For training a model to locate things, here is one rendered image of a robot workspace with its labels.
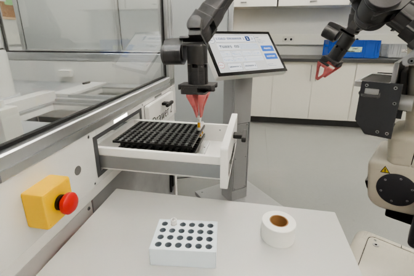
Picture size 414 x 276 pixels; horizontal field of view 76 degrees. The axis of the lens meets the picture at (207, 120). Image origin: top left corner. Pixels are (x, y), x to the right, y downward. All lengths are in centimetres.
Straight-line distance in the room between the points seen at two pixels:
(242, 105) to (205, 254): 130
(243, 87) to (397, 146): 100
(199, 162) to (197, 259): 22
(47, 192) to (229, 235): 37
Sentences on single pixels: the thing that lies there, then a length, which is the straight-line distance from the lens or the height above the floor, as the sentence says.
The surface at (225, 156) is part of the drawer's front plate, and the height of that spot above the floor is 91.
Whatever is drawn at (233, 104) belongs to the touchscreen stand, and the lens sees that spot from 169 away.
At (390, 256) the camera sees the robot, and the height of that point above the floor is 28.
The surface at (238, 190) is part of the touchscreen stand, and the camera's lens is 197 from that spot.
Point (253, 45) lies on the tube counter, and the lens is 173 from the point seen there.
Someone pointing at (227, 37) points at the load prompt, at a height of 116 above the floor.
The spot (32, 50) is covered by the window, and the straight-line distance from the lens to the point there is 60.
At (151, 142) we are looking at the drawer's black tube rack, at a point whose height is 90.
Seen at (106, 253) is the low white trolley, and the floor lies 76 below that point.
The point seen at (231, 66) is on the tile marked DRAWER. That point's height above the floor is 100.
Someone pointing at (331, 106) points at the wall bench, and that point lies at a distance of 384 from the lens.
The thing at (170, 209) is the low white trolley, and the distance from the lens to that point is 70.
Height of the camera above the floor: 117
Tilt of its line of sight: 18 degrees down
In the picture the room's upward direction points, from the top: straight up
